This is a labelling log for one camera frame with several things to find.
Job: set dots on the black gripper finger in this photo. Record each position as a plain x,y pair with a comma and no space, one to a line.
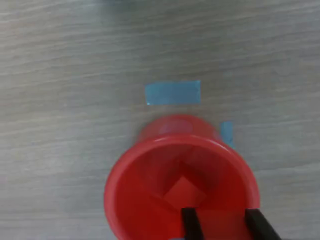
192,225
262,227

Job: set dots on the red wooden cube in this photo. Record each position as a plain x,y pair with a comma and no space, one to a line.
222,225
185,191

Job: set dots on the red plastic cup bin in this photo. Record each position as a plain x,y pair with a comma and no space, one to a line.
140,187

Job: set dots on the blue masking tape piece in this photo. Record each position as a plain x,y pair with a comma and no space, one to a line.
227,132
172,92

